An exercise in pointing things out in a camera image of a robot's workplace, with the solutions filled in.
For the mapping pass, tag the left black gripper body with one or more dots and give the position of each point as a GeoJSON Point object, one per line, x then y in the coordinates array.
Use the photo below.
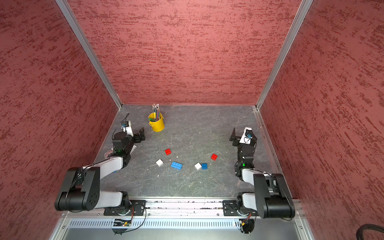
{"type": "Point", "coordinates": [136, 139]}

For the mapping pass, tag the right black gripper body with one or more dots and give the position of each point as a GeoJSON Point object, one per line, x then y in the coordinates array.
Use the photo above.
{"type": "Point", "coordinates": [236, 141]}

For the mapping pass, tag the red lego brick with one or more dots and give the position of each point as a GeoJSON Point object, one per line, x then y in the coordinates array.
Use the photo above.
{"type": "Point", "coordinates": [214, 157]}
{"type": "Point", "coordinates": [168, 152]}

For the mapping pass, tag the white lego brick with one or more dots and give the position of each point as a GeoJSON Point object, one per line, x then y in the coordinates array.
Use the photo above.
{"type": "Point", "coordinates": [198, 166]}
{"type": "Point", "coordinates": [159, 162]}

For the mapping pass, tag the light blue long lego brick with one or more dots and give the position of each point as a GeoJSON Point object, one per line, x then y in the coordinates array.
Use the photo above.
{"type": "Point", "coordinates": [176, 165]}

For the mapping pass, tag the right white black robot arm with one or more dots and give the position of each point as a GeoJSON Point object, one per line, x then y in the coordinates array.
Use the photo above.
{"type": "Point", "coordinates": [271, 197]}

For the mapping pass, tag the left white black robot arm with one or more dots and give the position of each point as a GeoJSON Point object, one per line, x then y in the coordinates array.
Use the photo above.
{"type": "Point", "coordinates": [81, 191]}

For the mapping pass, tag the yellow pencil cup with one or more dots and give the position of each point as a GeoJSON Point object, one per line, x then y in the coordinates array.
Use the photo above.
{"type": "Point", "coordinates": [158, 125]}

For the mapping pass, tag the coloured pencils bundle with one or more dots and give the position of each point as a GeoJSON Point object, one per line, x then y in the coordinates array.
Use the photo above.
{"type": "Point", "coordinates": [156, 112]}

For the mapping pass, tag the flag patterned pouch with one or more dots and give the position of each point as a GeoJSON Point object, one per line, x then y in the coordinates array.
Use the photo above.
{"type": "Point", "coordinates": [111, 150]}

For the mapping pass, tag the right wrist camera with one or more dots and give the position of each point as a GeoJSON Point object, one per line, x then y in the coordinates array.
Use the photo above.
{"type": "Point", "coordinates": [248, 136]}

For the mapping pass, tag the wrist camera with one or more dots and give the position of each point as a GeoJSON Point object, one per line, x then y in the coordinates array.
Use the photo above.
{"type": "Point", "coordinates": [248, 136]}
{"type": "Point", "coordinates": [127, 127]}

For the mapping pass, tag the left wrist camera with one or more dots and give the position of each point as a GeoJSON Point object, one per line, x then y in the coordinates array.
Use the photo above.
{"type": "Point", "coordinates": [127, 127]}

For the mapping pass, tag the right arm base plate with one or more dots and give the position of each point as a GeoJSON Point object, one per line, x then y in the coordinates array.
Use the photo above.
{"type": "Point", "coordinates": [232, 208]}

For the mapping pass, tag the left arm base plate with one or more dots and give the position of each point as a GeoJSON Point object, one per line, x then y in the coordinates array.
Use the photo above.
{"type": "Point", "coordinates": [135, 208]}

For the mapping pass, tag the aluminium front rail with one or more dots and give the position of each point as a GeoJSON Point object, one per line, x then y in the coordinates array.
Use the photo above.
{"type": "Point", "coordinates": [172, 207]}

